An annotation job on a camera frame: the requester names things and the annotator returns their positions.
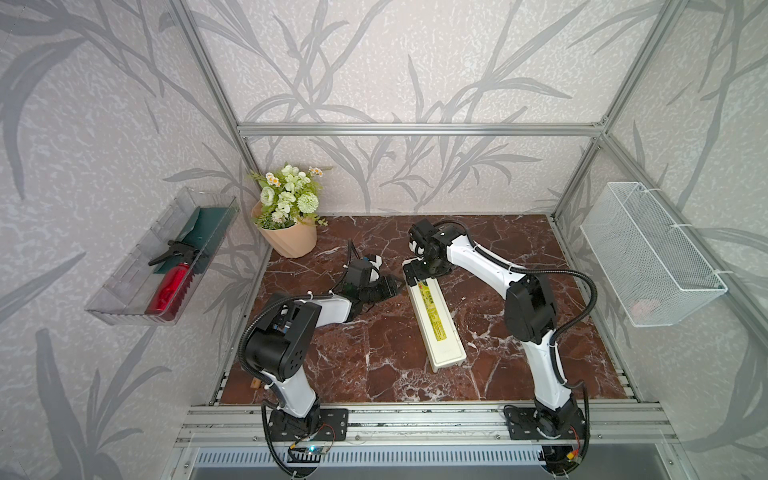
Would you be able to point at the aluminium frame corner post left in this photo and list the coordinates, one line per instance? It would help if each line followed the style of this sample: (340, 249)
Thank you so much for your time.
(186, 22)

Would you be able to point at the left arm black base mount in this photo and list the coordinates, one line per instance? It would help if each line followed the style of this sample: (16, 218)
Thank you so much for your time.
(325, 424)

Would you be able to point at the clear plastic wall bin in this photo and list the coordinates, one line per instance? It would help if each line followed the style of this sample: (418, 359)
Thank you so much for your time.
(156, 280)

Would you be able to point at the aluminium frame corner post right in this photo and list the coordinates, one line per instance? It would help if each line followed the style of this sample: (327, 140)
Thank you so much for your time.
(667, 17)

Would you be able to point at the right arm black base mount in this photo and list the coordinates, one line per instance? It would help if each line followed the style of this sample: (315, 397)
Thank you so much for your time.
(542, 423)

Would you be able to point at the terracotta flower pot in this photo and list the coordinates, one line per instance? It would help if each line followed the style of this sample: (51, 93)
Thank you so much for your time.
(293, 242)

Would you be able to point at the cream dispenser lid yellow label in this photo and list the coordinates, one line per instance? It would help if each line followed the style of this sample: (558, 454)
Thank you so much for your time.
(443, 344)

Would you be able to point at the aluminium front rail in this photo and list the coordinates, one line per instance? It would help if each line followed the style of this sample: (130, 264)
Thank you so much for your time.
(471, 423)

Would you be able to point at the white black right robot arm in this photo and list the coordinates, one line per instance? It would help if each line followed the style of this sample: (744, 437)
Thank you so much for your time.
(529, 306)

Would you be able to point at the red spray bottle black trigger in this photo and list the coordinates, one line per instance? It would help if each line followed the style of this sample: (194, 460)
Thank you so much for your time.
(169, 296)

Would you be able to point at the green white artificial flowers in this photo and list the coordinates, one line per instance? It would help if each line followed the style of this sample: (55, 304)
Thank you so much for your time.
(288, 197)

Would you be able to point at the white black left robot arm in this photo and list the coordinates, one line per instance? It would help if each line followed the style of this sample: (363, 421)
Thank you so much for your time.
(274, 346)

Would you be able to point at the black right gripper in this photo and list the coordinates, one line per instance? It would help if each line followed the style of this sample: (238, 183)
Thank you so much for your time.
(416, 274)

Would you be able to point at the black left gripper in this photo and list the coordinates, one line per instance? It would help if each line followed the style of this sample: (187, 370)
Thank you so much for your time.
(388, 289)

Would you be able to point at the white wire mesh basket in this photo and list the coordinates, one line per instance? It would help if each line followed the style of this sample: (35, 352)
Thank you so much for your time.
(658, 275)

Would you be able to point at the aluminium frame horizontal bar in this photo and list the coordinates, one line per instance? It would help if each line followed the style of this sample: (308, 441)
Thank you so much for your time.
(419, 129)

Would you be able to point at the dark green plastic scoop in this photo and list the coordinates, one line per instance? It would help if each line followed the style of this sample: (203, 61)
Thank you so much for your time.
(205, 230)

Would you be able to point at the aluminium frame corner post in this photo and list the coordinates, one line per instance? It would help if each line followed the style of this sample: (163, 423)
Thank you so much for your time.
(667, 17)
(186, 22)

